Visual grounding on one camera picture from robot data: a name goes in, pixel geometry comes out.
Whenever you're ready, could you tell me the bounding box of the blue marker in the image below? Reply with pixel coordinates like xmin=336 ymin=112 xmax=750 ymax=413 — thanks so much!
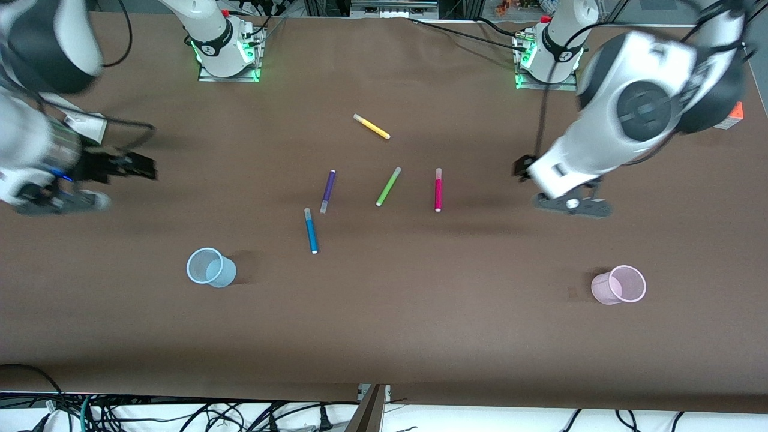
xmin=304 ymin=208 xmax=319 ymax=255

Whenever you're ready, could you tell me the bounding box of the white desk lamp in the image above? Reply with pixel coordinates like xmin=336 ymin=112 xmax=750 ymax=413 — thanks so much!
xmin=62 ymin=110 xmax=108 ymax=145

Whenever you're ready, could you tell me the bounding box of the light blue plastic cup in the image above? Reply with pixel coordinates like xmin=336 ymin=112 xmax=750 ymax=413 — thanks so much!
xmin=186 ymin=247 xmax=237 ymax=289

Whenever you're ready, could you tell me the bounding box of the green marker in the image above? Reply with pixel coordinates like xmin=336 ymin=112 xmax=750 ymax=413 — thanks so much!
xmin=376 ymin=167 xmax=402 ymax=208

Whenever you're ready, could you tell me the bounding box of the light pink plastic cup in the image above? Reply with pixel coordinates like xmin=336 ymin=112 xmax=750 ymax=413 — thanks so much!
xmin=591 ymin=265 xmax=647 ymax=305

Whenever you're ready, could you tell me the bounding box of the yellow marker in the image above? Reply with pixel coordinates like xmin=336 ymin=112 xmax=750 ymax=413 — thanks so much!
xmin=353 ymin=113 xmax=391 ymax=140

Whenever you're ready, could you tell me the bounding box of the purple marker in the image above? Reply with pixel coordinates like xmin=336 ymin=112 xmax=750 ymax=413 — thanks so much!
xmin=320 ymin=170 xmax=337 ymax=214

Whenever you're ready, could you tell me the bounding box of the colourful puzzle cube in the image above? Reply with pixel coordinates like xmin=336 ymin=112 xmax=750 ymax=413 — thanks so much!
xmin=714 ymin=101 xmax=745 ymax=130

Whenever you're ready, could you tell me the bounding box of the brown table support beam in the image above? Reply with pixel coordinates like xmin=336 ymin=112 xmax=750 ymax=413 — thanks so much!
xmin=344 ymin=384 xmax=388 ymax=432

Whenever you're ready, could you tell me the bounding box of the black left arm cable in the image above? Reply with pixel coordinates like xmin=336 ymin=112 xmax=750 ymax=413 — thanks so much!
xmin=533 ymin=22 xmax=604 ymax=158

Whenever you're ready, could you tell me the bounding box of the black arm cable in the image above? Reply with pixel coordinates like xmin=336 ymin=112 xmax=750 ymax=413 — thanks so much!
xmin=101 ymin=0 xmax=133 ymax=68
xmin=533 ymin=22 xmax=604 ymax=158

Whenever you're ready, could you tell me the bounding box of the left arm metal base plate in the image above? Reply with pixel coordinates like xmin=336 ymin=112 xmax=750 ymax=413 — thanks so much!
xmin=514 ymin=30 xmax=580 ymax=91

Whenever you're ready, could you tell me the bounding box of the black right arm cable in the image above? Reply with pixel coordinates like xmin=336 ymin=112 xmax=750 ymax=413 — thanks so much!
xmin=101 ymin=0 xmax=133 ymax=68

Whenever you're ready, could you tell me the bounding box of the black cable on table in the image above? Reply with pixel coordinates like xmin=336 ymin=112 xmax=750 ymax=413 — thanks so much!
xmin=408 ymin=17 xmax=524 ymax=47

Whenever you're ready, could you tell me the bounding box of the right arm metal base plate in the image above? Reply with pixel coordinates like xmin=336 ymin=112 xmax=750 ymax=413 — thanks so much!
xmin=197 ymin=25 xmax=266 ymax=83

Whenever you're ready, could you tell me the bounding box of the aluminium frame rail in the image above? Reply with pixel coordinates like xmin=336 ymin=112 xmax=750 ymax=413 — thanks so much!
xmin=350 ymin=0 xmax=440 ymax=17

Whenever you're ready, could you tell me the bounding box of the thick black looped cable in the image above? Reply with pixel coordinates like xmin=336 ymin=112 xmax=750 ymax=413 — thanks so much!
xmin=0 ymin=363 xmax=68 ymax=416

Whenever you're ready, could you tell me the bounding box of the black power plug cable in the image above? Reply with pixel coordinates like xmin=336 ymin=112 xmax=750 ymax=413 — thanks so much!
xmin=264 ymin=402 xmax=334 ymax=432

